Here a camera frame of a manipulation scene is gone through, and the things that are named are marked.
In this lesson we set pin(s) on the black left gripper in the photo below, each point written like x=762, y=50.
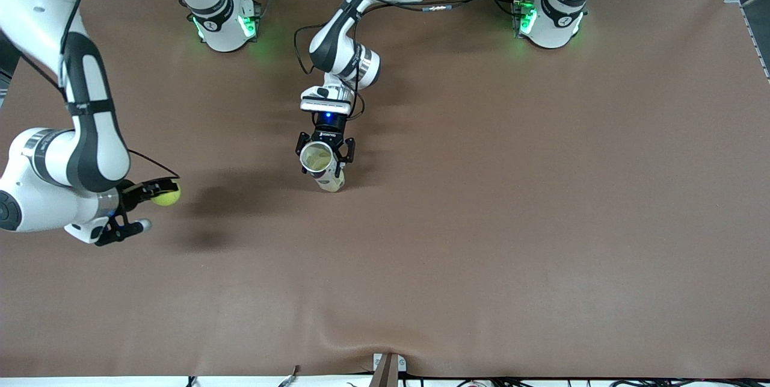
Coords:
x=329, y=131

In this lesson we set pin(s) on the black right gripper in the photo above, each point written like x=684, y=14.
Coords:
x=130, y=192

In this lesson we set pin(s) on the blue white tennis ball can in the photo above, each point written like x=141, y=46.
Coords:
x=332, y=181

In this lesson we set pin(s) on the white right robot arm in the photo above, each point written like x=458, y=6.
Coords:
x=48, y=206

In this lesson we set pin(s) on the brown table mat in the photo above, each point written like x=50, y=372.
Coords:
x=481, y=224

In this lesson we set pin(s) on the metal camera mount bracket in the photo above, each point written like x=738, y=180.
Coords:
x=388, y=372

